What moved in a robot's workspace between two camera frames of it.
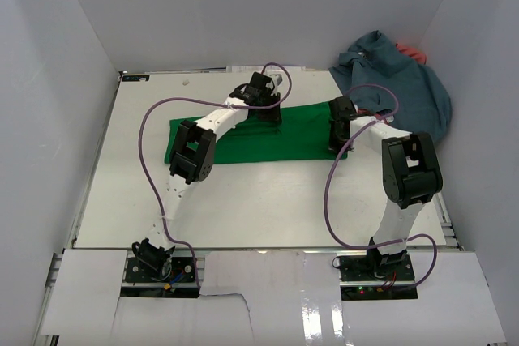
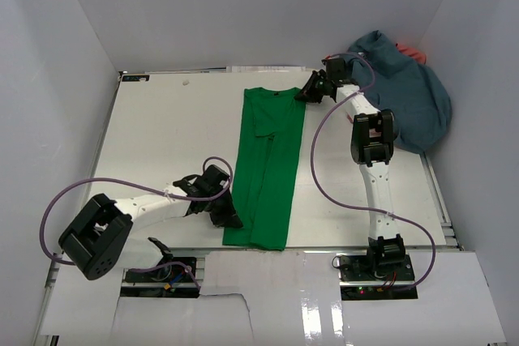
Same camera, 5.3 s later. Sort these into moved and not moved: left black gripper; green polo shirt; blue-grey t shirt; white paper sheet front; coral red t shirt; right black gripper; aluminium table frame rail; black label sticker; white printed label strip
Moved: right black gripper; green polo shirt; left black gripper
Not moved: blue-grey t shirt; white paper sheet front; black label sticker; coral red t shirt; aluminium table frame rail; white printed label strip
